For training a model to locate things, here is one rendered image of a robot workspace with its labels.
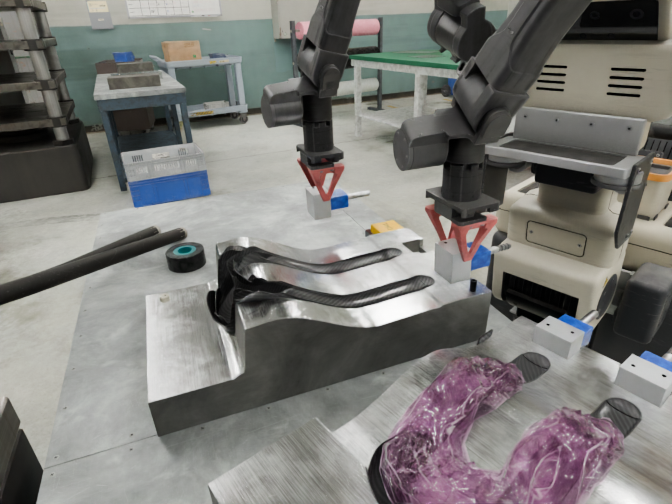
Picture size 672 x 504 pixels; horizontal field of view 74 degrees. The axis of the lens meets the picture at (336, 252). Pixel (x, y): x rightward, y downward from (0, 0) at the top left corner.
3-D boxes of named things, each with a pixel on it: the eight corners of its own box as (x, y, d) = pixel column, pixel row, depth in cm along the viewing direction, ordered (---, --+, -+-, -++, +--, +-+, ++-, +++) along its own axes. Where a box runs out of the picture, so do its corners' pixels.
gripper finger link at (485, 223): (457, 272, 67) (461, 213, 63) (431, 252, 73) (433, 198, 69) (494, 261, 69) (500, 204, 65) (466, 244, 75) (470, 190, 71)
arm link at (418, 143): (517, 112, 54) (488, 67, 58) (430, 123, 52) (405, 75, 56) (481, 178, 64) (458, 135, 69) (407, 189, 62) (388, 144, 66)
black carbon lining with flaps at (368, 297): (394, 255, 84) (395, 207, 80) (442, 298, 71) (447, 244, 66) (204, 296, 73) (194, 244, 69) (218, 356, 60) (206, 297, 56)
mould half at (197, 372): (406, 266, 94) (408, 206, 88) (485, 338, 72) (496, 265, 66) (153, 324, 79) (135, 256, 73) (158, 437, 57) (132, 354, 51)
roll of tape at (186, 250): (213, 262, 98) (211, 248, 97) (181, 277, 93) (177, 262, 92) (193, 252, 103) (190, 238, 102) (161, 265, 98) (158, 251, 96)
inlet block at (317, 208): (364, 200, 98) (363, 177, 96) (374, 208, 94) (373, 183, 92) (307, 212, 94) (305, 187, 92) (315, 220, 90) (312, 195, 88)
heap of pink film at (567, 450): (495, 357, 60) (503, 309, 56) (643, 444, 47) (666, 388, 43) (344, 469, 46) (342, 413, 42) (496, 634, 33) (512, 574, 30)
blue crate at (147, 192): (203, 181, 406) (198, 157, 396) (212, 195, 372) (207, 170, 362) (130, 193, 384) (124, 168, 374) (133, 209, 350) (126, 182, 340)
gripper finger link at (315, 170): (314, 207, 86) (310, 159, 82) (302, 196, 92) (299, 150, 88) (346, 201, 88) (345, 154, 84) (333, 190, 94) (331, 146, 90)
